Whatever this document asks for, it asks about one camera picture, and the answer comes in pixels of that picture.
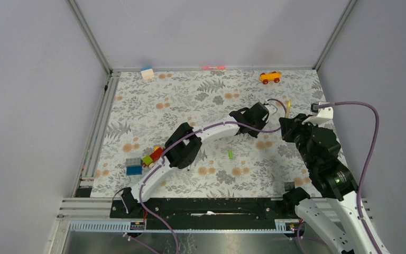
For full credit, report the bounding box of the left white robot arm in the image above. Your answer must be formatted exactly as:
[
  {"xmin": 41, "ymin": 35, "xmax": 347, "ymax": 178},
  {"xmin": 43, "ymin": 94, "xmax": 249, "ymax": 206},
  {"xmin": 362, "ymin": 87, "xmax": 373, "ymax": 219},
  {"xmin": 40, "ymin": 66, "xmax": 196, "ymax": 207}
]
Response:
[{"xmin": 119, "ymin": 102, "xmax": 277, "ymax": 217}]

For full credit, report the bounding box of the olive yellow marker pen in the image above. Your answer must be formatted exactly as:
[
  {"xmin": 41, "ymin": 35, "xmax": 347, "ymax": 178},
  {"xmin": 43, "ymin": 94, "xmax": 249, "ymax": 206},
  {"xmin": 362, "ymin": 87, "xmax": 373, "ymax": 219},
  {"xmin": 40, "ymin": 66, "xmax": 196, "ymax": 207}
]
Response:
[{"xmin": 285, "ymin": 100, "xmax": 291, "ymax": 118}]

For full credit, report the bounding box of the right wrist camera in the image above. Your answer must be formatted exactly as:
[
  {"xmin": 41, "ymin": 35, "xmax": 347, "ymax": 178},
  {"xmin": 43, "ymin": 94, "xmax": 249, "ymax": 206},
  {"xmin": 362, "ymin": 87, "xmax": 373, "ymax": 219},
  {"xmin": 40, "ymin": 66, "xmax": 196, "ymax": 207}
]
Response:
[{"xmin": 302, "ymin": 101, "xmax": 334, "ymax": 125}]

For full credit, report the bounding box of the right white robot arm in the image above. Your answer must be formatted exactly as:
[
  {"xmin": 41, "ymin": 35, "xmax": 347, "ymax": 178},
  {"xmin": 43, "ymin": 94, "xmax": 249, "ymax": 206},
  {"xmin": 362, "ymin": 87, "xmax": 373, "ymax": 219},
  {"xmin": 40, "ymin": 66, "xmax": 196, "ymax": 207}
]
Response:
[{"xmin": 279, "ymin": 114, "xmax": 388, "ymax": 253}]

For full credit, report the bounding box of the blue white toy brick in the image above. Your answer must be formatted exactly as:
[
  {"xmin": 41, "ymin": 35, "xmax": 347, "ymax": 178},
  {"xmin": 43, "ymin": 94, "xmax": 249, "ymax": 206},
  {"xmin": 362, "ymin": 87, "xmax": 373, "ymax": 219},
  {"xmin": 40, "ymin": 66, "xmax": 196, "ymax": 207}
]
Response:
[{"xmin": 125, "ymin": 158, "xmax": 143, "ymax": 176}]

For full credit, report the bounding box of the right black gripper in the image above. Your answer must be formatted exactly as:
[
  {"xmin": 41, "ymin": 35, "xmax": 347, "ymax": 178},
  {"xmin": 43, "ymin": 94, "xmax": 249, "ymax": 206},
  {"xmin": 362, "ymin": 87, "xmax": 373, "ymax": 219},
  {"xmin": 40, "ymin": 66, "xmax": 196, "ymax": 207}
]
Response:
[{"xmin": 279, "ymin": 112, "xmax": 319, "ymax": 168}]

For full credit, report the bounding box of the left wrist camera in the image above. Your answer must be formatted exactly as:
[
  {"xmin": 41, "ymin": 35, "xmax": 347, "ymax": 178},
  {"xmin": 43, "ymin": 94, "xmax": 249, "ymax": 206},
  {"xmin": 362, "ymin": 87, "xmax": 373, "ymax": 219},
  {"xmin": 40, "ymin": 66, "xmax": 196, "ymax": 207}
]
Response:
[{"xmin": 264, "ymin": 101, "xmax": 279, "ymax": 115}]

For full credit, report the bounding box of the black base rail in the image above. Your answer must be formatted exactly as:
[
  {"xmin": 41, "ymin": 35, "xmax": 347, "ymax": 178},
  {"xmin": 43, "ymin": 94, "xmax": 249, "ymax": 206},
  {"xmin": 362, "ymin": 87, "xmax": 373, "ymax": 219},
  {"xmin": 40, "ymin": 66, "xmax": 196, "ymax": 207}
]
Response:
[{"xmin": 109, "ymin": 197, "xmax": 299, "ymax": 230}]

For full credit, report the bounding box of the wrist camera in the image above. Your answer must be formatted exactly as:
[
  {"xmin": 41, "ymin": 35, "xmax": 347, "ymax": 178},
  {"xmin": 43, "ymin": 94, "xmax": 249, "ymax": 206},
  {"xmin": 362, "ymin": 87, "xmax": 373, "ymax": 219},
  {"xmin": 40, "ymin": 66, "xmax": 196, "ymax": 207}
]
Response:
[
  {"xmin": 264, "ymin": 101, "xmax": 279, "ymax": 115},
  {"xmin": 302, "ymin": 101, "xmax": 334, "ymax": 125}
]

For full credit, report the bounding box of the pink marker pen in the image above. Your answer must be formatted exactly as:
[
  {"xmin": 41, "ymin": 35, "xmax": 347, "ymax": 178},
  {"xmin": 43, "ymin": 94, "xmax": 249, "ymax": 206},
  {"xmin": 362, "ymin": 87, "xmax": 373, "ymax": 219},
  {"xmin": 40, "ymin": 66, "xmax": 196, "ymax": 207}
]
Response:
[{"xmin": 200, "ymin": 66, "xmax": 226, "ymax": 71}]

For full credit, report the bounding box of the red yellow toy brick car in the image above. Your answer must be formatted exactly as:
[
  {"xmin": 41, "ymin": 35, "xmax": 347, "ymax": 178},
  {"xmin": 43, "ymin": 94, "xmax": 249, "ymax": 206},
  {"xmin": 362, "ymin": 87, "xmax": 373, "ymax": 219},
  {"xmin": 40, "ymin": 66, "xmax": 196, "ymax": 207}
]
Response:
[{"xmin": 142, "ymin": 147, "xmax": 163, "ymax": 167}]

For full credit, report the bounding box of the white block with blue top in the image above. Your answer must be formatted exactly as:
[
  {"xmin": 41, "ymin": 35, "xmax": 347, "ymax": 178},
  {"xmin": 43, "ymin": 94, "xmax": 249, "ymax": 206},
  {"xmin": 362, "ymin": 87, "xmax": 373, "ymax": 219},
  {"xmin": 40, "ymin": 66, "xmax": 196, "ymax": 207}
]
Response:
[{"xmin": 141, "ymin": 67, "xmax": 155, "ymax": 80}]

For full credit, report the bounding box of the orange toy car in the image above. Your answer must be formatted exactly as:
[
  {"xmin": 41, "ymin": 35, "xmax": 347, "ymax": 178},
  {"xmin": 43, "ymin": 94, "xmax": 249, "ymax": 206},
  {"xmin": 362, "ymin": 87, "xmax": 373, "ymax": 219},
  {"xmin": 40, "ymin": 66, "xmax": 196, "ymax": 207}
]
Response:
[{"xmin": 259, "ymin": 71, "xmax": 282, "ymax": 85}]

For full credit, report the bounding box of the floral patterned table mat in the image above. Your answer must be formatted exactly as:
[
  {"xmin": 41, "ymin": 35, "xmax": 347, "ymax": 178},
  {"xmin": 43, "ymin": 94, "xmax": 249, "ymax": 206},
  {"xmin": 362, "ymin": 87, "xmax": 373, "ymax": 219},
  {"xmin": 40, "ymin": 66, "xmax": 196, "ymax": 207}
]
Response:
[{"xmin": 90, "ymin": 70, "xmax": 325, "ymax": 198}]

